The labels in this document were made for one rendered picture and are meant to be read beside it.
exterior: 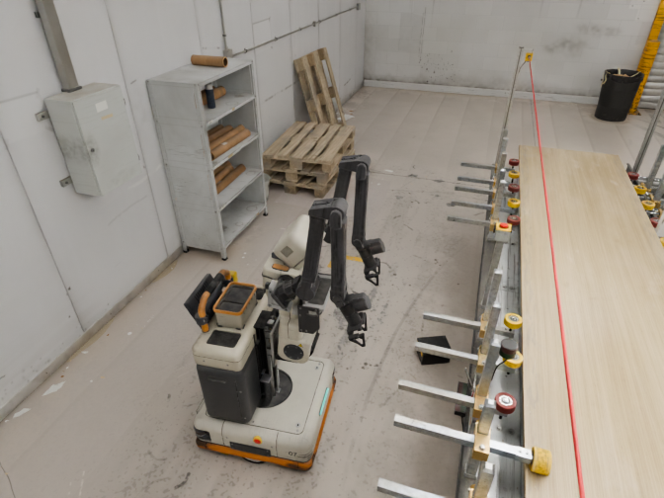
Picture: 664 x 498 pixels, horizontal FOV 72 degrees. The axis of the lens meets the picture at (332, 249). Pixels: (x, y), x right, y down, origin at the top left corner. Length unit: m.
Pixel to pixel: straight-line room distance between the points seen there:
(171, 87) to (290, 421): 2.50
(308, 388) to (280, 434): 0.32
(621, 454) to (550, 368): 0.40
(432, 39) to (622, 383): 7.96
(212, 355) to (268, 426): 0.55
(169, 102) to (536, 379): 3.07
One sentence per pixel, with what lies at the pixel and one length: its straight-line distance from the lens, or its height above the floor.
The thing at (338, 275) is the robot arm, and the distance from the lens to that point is 1.75.
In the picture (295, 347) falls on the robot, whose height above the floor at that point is 0.76.
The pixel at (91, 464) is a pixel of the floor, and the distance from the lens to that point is 3.08.
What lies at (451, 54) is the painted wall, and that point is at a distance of 9.46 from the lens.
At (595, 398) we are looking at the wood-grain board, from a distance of 2.14.
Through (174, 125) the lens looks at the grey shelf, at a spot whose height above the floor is 1.22.
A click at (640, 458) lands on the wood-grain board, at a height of 0.90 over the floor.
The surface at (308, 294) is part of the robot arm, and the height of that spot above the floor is 1.23.
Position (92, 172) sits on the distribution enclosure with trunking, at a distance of 3.22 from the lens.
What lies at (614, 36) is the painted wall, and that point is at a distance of 9.53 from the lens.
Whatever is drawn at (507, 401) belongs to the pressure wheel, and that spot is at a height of 0.91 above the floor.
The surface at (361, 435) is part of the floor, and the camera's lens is 2.88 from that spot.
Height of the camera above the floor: 2.38
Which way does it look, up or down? 34 degrees down
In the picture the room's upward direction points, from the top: straight up
